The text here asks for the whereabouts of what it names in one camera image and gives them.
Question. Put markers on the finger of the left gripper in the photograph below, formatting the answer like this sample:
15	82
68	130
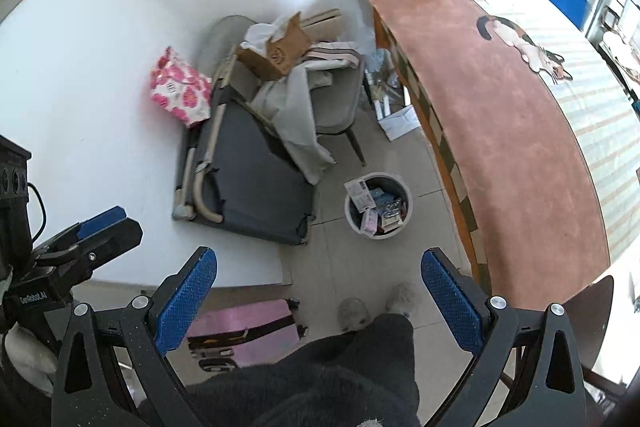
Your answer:
76	263
100	222

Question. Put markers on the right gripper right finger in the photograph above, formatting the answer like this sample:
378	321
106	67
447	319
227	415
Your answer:
457	297

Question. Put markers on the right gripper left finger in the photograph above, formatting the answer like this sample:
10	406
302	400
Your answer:
180	296

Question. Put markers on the white pink toothpaste box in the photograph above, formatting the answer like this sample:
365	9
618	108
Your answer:
369	222

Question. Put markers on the white paper leaflet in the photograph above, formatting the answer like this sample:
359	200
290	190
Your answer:
359	194

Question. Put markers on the silver blister pill pack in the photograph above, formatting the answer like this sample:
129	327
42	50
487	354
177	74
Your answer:
389	205

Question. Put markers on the white round trash bin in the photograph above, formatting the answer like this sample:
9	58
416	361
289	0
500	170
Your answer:
381	182

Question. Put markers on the right grey fuzzy slipper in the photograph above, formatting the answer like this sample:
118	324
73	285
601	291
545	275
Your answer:
402	300

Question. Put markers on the grey fuzzy slipper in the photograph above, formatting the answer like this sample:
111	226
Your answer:
402	300
352	315

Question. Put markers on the pink suitcase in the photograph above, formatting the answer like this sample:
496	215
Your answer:
244	336

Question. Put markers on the left grey fuzzy slipper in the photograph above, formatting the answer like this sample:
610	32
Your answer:
352	315

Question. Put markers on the person's black trousers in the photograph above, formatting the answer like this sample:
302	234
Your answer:
362	378

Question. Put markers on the grey folding cot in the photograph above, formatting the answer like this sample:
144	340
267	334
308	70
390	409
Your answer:
233	172

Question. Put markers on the pink floral bag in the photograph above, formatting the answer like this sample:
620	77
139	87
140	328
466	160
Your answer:
180	89

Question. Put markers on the white cloth on chair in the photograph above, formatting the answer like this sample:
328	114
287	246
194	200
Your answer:
308	87

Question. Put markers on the grey upholstered chair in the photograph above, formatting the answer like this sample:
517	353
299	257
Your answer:
334	92

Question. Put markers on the brown cardboard box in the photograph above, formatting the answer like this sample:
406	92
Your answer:
270	51

